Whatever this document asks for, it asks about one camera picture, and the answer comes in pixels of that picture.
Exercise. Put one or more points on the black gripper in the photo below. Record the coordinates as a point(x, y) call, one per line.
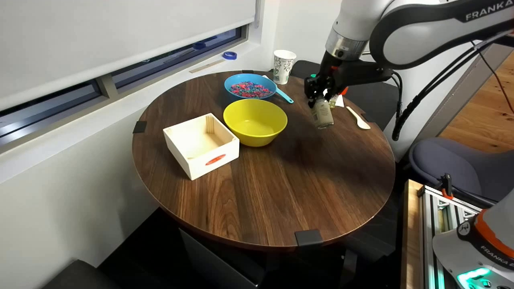
point(325, 78)

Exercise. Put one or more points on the salt bottle with red cap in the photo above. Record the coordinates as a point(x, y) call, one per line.
point(323, 112)

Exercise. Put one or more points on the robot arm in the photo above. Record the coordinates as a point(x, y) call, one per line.
point(373, 37)

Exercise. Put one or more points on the white paper cup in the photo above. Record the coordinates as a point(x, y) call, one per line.
point(283, 61)

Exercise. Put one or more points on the white plastic spoon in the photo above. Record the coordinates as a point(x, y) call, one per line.
point(359, 119)

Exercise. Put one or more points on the blue plastic spoon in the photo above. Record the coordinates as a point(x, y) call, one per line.
point(283, 94)

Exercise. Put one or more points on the black chair behind table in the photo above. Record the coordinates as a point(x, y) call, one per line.
point(368, 86)

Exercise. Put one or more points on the yellow bowl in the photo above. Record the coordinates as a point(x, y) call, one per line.
point(256, 122)

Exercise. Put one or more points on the blue bowl with candies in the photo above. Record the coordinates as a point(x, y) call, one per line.
point(250, 85)

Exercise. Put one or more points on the blue tape roll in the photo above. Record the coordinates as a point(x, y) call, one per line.
point(230, 54)

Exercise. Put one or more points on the round wooden table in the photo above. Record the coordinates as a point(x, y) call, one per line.
point(320, 183)

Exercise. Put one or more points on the white wooden box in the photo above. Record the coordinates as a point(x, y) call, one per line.
point(201, 144)

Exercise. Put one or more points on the grey office chair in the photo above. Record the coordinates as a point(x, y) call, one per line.
point(474, 175)

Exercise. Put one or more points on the white roller blind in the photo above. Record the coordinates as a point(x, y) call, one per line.
point(47, 45)

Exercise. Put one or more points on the aluminium frame rail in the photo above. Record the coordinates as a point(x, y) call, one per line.
point(426, 213)

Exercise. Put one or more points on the robot base with orange ring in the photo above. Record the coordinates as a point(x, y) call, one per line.
point(479, 253)

